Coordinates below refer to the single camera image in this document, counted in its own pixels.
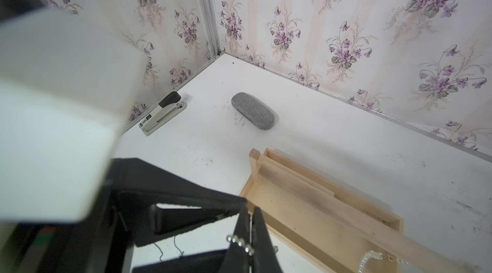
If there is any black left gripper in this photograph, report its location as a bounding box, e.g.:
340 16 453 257
1 159 133 272

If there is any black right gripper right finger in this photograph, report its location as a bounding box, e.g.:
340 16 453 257
251 207 283 273

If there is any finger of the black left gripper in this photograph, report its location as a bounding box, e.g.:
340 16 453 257
132 250 226 273
111 158 247 247

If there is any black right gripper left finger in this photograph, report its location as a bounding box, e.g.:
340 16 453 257
219 206 252 273

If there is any wooden jewelry display stand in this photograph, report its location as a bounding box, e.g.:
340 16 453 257
241 149 470 272

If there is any white black stapler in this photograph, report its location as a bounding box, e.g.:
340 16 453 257
138 91 187 137

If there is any grey fabric glasses case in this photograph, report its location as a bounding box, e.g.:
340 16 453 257
231 92 275 130

